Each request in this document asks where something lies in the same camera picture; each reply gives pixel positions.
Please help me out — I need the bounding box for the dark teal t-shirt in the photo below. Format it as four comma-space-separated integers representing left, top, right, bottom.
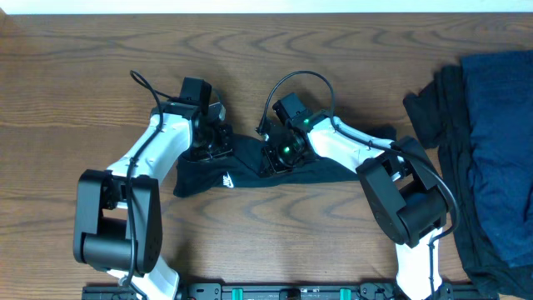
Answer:
172, 124, 399, 198

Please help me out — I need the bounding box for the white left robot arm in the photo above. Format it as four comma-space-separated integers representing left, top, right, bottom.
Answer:
73, 71, 232, 299

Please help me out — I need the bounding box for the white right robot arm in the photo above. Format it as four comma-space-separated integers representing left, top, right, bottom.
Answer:
257, 93, 457, 299

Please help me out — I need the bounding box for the black garment in pile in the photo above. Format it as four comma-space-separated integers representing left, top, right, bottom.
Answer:
403, 66, 532, 299

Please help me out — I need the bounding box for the blue garment in pile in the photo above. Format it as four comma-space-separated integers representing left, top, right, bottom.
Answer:
461, 51, 532, 268

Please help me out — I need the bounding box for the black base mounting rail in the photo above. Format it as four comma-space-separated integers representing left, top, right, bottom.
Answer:
81, 282, 499, 300

